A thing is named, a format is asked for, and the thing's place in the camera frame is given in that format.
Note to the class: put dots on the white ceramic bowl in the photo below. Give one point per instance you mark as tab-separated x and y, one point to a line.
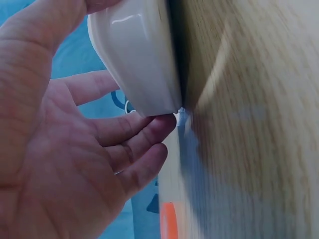
139	62

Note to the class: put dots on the orange round object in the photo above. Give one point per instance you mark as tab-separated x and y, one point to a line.
168	221

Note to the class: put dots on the person's left hand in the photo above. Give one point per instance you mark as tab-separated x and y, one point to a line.
49	149

